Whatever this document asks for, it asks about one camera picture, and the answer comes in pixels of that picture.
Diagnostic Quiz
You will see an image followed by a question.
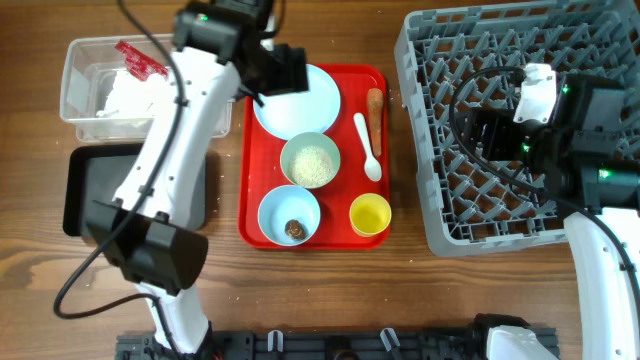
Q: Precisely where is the orange carrot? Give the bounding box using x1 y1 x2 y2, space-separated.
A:
367 88 384 157

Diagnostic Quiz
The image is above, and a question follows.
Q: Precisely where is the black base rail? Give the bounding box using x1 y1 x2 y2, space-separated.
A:
114 327 560 360

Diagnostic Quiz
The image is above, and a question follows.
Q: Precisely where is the black tray bin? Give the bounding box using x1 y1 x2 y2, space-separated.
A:
62 143 207 238

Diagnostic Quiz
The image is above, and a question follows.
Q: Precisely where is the green bowl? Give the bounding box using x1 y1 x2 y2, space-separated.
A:
280 132 341 188

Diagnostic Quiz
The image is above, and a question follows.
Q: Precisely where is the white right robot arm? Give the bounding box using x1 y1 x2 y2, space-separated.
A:
449 68 639 359

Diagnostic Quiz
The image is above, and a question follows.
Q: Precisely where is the yellow cup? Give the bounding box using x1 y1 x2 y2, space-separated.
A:
349 193 392 237

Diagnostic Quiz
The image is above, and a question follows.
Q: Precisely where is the light blue bowl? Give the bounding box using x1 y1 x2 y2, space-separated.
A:
257 185 321 247

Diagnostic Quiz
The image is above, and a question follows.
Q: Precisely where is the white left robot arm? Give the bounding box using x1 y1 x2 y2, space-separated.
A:
86 1 308 359

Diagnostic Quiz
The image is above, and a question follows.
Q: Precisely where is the clear plastic bin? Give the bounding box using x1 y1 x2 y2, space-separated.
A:
59 33 234 144

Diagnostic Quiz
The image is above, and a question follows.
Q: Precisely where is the white tissue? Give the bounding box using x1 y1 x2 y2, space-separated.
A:
96 70 176 118

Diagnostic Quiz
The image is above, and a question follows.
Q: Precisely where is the brown food scrap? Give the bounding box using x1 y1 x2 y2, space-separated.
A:
285 219 307 241

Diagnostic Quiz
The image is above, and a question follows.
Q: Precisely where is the white rice pile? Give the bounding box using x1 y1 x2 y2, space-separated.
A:
289 146 334 188

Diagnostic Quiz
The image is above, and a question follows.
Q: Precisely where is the light blue plate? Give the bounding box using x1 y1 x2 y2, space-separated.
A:
253 64 341 140

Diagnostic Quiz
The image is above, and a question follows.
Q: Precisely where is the white plastic spoon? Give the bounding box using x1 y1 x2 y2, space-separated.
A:
353 113 382 182

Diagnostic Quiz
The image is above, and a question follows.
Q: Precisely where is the red plastic tray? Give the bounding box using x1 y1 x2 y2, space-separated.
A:
237 64 390 250

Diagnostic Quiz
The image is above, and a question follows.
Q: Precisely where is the grey-blue dishwasher rack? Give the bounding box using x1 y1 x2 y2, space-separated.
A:
394 1 639 257

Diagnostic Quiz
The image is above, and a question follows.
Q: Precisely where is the red snack wrapper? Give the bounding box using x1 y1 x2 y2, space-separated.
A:
115 40 169 82

